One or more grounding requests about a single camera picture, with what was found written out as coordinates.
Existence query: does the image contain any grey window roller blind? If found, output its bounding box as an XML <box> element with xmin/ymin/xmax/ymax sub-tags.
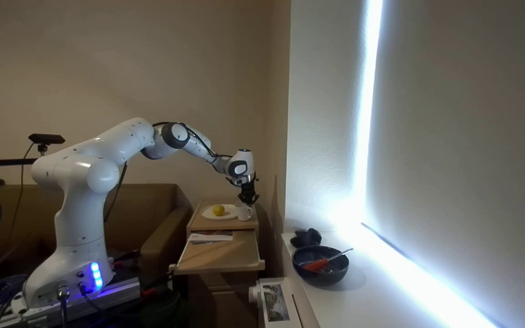
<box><xmin>364</xmin><ymin>0</ymin><xmax>525</xmax><ymax>328</ymax></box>

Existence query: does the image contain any black camera on stand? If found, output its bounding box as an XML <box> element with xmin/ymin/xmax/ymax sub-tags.
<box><xmin>27</xmin><ymin>131</ymin><xmax>67</xmax><ymax>153</ymax></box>

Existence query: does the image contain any light wooden cabinet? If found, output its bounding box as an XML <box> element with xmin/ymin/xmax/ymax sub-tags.
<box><xmin>186</xmin><ymin>202</ymin><xmax>266</xmax><ymax>328</ymax></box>

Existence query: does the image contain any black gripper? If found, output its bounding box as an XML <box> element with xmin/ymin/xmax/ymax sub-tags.
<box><xmin>237</xmin><ymin>176</ymin><xmax>260</xmax><ymax>207</ymax></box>

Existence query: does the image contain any black camera cable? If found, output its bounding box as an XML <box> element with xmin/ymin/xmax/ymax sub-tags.
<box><xmin>0</xmin><ymin>142</ymin><xmax>40</xmax><ymax>275</ymax></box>

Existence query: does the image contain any red-handled utensil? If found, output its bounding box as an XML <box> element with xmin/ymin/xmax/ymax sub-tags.
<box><xmin>300</xmin><ymin>246</ymin><xmax>355</xmax><ymax>273</ymax></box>

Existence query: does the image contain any robot base mounting platform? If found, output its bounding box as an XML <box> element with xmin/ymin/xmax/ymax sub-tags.
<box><xmin>0</xmin><ymin>275</ymin><xmax>142</xmax><ymax>328</ymax></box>

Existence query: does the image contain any white envelope with red print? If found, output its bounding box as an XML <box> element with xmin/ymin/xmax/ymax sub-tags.
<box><xmin>187</xmin><ymin>231</ymin><xmax>235</xmax><ymax>244</ymax></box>

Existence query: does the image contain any dark blue bowl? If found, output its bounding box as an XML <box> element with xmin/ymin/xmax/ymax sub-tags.
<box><xmin>289</xmin><ymin>244</ymin><xmax>350</xmax><ymax>287</ymax></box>

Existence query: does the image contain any white plate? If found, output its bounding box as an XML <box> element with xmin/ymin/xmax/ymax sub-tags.
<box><xmin>198</xmin><ymin>202</ymin><xmax>242</xmax><ymax>222</ymax></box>

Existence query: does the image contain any black horizontal stand bar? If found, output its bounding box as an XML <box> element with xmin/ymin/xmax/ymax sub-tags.
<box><xmin>0</xmin><ymin>156</ymin><xmax>40</xmax><ymax>169</ymax></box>

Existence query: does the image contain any small wooden table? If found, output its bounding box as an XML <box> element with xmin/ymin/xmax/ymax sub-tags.
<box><xmin>173</xmin><ymin>229</ymin><xmax>268</xmax><ymax>277</ymax></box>

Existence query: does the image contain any small dark round object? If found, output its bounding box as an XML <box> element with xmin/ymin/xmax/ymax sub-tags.
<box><xmin>289</xmin><ymin>226</ymin><xmax>324</xmax><ymax>249</ymax></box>

